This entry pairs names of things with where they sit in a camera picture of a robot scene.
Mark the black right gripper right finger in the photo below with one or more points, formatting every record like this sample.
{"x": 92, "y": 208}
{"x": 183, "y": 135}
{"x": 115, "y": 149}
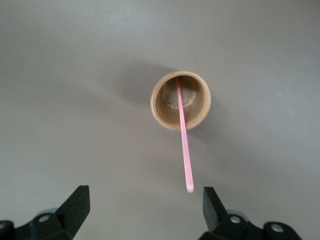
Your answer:
{"x": 237, "y": 227}

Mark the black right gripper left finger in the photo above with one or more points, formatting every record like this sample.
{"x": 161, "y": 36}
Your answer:
{"x": 50, "y": 225}

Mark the pink chopstick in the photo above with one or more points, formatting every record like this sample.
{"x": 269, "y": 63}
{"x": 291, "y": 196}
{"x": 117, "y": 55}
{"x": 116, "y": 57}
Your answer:
{"x": 186, "y": 160}

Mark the brown bamboo cup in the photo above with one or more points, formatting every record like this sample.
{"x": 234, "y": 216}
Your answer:
{"x": 202, "y": 105}

